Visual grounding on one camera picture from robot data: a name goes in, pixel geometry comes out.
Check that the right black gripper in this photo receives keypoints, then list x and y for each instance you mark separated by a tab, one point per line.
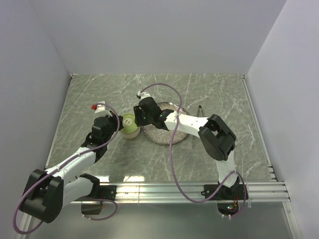
138	121

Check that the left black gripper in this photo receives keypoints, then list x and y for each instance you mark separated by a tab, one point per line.
113	117

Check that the green round lid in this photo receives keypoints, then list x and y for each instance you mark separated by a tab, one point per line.
129	125

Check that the metal food tongs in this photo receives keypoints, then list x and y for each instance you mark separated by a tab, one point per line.
199	113

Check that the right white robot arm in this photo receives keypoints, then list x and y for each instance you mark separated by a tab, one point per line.
216	137

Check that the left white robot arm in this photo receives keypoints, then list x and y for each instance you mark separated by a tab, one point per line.
48	191

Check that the speckled ceramic plate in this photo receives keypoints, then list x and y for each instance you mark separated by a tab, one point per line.
161	136

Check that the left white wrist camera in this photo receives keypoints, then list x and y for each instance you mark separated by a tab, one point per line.
100	108

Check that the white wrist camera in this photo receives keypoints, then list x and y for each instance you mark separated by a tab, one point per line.
142	95
100	108

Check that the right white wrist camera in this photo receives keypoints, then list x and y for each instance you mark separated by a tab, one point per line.
142	95

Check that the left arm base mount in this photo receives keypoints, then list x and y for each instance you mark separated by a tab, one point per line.
99	191

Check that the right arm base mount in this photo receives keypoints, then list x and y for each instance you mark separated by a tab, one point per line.
236	192

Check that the aluminium mounting rail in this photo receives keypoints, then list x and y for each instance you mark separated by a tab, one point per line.
143	192

